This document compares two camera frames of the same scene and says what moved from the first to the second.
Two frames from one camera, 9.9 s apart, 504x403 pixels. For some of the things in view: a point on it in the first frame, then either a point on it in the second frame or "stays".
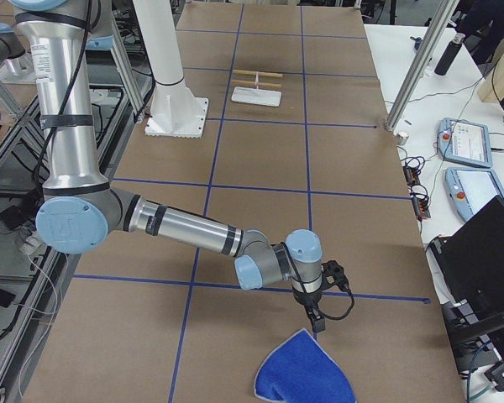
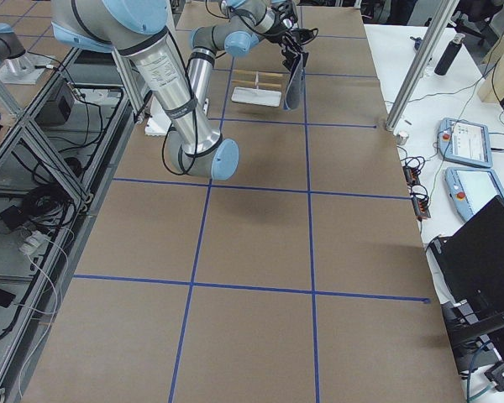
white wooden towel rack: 257,87 stays
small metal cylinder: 401,138 stays
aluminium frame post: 443,18 stays
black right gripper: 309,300 → 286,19
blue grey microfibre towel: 300,370 → 296,88
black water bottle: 449,54 stays
